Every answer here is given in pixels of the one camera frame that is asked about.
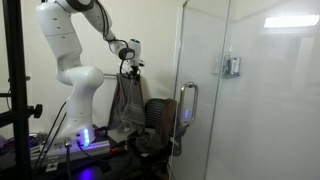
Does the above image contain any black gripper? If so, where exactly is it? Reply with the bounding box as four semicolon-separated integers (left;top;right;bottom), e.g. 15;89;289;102
128;59;145;81

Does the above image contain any dark gray brownish towel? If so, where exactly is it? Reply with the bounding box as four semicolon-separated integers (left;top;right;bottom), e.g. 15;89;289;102
159;98;178;146

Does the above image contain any gray striped hanging towel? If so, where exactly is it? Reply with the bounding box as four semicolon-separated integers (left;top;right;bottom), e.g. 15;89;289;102
108;73;147;134

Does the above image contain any black slatted chair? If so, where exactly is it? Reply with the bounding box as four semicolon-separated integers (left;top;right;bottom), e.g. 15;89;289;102
126;97;185;180

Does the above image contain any dark crumpled cloth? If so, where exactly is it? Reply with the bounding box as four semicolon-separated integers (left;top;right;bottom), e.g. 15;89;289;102
134;131;164;156

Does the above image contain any glass shower door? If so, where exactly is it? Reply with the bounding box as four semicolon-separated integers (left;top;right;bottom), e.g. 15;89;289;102
168;0;232;180

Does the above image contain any metal door hinge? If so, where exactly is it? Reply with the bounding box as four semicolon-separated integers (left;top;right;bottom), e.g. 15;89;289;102
221;49;242;80

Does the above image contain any black clamp knob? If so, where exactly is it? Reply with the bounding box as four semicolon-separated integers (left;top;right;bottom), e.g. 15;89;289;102
27;103;44;120

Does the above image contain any fixed glass shower panel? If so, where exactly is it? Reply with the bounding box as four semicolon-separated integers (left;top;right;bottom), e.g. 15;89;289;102
203;0;320;180

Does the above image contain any bright rectangular light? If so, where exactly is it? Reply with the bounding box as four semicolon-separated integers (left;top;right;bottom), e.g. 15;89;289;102
263;14;320;29

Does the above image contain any chrome door handle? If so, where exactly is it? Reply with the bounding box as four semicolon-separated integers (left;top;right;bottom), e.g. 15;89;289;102
179;81;199;128

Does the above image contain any black arm-mounted cable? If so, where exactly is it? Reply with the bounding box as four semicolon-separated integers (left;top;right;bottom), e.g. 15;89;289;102
95;0;132;80

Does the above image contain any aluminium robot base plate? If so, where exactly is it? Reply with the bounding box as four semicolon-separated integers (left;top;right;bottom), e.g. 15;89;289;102
29;137;112;168

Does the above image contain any thin black base cable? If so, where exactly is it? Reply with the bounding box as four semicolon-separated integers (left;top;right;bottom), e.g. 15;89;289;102
75;139;113;173

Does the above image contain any cable with silver connector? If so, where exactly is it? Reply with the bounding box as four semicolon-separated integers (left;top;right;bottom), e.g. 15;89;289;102
64;137;74;180

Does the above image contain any thick black base cable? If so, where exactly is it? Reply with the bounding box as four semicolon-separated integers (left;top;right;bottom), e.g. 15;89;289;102
33;101;68;169

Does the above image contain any black metal frame post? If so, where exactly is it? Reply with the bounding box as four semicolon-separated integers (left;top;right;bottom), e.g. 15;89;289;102
0;0;33;180

